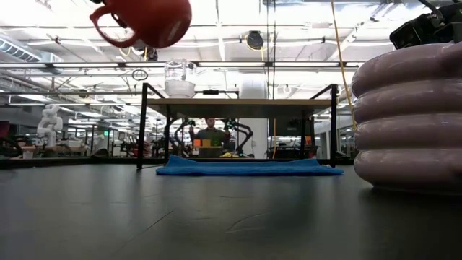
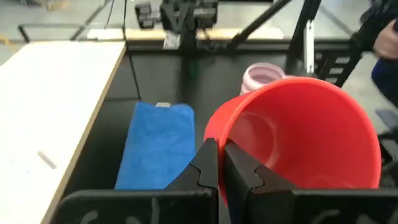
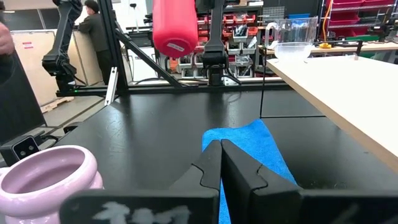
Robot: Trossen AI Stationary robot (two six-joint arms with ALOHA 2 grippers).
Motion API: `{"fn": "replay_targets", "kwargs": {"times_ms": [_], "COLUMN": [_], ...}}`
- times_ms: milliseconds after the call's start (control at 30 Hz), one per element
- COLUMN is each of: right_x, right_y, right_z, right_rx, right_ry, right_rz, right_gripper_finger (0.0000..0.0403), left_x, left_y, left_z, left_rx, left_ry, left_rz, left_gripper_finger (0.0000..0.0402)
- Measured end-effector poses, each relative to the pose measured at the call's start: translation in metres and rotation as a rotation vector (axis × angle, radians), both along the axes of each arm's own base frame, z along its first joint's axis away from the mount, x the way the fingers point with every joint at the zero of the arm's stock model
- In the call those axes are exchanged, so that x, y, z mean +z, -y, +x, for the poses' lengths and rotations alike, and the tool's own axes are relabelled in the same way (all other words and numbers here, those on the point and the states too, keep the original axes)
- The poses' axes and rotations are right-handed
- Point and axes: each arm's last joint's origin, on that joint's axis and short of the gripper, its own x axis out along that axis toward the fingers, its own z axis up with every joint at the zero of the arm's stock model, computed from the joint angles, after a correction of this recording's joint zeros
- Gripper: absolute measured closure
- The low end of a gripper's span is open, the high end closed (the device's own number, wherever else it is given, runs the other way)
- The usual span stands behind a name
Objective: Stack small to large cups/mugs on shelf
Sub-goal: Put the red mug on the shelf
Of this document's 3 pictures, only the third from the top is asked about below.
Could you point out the light plywood crate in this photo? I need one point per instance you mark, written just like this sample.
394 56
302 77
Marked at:
31 68

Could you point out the clear plastic pitcher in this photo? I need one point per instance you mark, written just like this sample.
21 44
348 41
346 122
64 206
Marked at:
292 37

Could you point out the blue cloth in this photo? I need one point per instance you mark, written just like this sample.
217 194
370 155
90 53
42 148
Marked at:
248 140

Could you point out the red and grey bin rack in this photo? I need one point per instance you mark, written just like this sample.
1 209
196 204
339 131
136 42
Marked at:
239 32

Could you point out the wooden workbench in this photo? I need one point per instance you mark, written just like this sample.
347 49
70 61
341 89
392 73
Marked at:
373 46

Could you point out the black aluminium rig frame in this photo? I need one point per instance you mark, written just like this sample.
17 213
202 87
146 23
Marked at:
149 57

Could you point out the red storage shelving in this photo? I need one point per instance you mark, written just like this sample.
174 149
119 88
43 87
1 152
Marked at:
357 15

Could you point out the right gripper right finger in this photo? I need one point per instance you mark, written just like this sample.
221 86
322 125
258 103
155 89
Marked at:
311 208

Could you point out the pink ribbed ceramic mug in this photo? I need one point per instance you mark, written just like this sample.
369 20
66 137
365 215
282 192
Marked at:
43 180

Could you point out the red plastic mug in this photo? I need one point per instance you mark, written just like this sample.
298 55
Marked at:
174 28

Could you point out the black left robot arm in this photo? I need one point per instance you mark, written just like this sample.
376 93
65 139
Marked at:
216 46

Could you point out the black flat panel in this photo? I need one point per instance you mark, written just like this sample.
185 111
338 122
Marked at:
18 99

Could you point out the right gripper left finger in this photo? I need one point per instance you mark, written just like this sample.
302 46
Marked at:
140 205

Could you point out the black table-level camera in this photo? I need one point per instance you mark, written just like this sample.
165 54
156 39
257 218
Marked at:
25 148

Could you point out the person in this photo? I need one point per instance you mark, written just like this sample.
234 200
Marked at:
94 34

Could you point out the person's hand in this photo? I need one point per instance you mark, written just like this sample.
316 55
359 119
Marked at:
5 39

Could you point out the wooden shelf with black legs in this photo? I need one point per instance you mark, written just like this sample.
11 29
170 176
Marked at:
342 93

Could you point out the silver metal bracket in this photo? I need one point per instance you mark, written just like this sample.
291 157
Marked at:
111 87

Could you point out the wooden pallet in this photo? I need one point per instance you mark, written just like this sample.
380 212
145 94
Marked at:
56 104

